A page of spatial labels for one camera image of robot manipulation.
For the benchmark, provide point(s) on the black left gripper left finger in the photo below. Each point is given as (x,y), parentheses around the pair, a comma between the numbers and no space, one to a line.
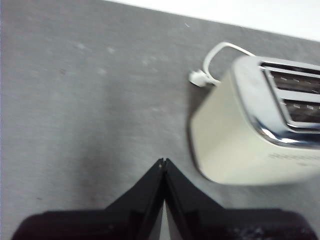
(120,220)

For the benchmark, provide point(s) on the cream toaster with chrome top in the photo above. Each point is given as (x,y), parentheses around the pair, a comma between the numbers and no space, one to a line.
(230,130)

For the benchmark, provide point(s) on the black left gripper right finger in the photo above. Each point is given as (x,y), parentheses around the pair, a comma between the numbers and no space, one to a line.
(212,222)

